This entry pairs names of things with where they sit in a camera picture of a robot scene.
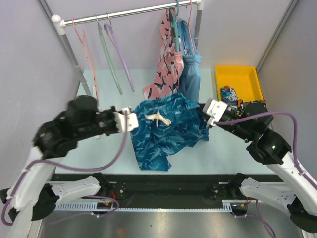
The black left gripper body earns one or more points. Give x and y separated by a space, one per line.
106 122

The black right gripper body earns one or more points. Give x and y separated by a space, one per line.
236 129

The blue leaf print shorts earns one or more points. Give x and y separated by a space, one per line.
166 126

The purple plastic hanger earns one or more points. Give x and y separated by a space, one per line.
113 38

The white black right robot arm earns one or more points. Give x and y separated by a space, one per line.
272 150

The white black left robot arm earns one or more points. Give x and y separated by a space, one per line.
31 195

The orange camouflage shorts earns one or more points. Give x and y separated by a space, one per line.
237 107

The pink patterned shorts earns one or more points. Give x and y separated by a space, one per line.
170 66

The light blue shorts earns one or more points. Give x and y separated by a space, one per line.
190 78

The green plastic hanger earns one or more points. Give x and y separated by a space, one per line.
108 58

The teal plastic hanger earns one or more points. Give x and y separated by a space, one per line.
173 13

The pink hanger with blue shorts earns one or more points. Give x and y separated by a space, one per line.
192 50

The yellow plastic bin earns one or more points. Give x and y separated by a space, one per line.
243 79

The metal clothes rack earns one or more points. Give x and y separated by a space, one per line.
59 25

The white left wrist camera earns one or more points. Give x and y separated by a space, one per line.
126 120

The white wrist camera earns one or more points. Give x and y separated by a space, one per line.
126 120
214 110

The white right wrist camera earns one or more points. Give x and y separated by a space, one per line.
214 110

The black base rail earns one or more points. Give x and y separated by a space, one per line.
171 191

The pink wire hanger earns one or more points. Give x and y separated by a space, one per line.
83 40

